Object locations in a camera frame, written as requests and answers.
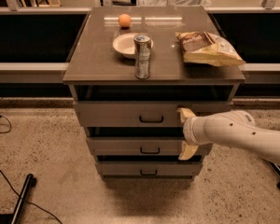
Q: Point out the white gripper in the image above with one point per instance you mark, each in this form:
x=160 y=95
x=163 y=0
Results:
x=189 y=131

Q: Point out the grey top drawer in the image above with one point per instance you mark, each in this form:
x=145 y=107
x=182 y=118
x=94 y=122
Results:
x=140 y=114

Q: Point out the grey drawer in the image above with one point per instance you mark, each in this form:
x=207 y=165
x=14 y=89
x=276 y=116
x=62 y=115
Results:
x=140 y=114
x=127 y=146
x=148 y=168

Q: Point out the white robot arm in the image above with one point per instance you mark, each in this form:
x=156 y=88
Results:
x=230 y=129

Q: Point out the grey drawer cabinet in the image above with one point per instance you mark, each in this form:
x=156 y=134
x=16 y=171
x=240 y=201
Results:
x=98 y=73

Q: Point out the grey bottom drawer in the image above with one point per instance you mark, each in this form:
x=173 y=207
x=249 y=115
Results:
x=148 y=168

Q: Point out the grey middle drawer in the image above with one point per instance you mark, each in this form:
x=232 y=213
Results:
x=127 y=146

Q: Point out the brown chip bag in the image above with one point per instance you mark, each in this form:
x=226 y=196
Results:
x=204 y=47

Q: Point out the silver drink can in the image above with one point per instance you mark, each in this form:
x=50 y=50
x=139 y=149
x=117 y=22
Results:
x=142 y=54

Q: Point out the white bowl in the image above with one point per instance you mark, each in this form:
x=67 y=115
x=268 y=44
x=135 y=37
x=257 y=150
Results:
x=124 y=44

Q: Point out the orange ball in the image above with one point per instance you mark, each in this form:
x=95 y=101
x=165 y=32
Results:
x=124 y=21

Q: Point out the black stand leg left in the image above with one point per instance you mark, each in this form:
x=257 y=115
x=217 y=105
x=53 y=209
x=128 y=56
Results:
x=13 y=218

